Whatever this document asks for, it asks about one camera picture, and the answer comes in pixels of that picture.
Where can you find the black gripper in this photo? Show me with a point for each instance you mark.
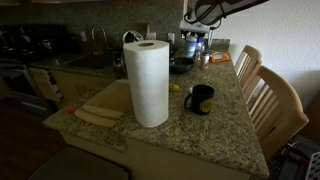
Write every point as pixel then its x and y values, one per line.
pixel 195 26

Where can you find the blue pump bottle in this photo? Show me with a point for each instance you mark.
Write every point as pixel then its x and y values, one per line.
pixel 190 46

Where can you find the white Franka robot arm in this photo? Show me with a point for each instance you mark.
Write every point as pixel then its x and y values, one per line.
pixel 226 10

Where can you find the dark blue bowl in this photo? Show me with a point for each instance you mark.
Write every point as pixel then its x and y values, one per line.
pixel 180 65

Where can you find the orange flat package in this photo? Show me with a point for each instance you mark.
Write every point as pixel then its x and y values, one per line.
pixel 220 57

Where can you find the wooden utensil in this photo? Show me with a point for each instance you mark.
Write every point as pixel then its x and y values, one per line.
pixel 147 30

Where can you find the small white object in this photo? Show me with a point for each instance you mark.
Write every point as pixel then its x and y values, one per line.
pixel 190 89

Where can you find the small yellow object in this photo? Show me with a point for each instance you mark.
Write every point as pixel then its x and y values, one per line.
pixel 174 87

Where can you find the silver metal pot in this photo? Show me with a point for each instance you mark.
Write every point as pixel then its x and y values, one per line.
pixel 131 36

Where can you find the black mug yellow logo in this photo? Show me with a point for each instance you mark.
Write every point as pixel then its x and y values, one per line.
pixel 201 100

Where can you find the white paper towel roll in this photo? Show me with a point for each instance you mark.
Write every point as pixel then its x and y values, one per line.
pixel 148 86

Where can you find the curved metal faucet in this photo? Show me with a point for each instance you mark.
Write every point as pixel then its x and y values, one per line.
pixel 98 30

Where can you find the large wooden cutting board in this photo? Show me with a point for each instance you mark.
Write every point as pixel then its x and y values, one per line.
pixel 110 98

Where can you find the large light wooden chair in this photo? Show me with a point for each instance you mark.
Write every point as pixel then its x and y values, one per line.
pixel 283 113

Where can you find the small wooden cutting board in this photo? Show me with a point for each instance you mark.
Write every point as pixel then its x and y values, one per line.
pixel 93 118

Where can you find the small red object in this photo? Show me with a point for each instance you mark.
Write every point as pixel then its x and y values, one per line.
pixel 71 110

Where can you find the beige striped dish towel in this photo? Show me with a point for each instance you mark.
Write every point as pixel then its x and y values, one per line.
pixel 45 83

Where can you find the grey bag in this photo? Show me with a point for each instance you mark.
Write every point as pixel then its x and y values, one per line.
pixel 293 160

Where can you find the black stove top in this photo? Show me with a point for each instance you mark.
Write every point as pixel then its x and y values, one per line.
pixel 30 41

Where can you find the dark padded stool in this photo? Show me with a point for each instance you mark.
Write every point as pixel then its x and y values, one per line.
pixel 76 165

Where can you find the white grid panel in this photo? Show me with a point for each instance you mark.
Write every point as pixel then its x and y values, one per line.
pixel 314 166

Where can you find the oven front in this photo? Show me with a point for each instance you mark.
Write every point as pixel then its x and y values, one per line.
pixel 20 86

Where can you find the white wall outlet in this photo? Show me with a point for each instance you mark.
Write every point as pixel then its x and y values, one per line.
pixel 171 37
pixel 152 35

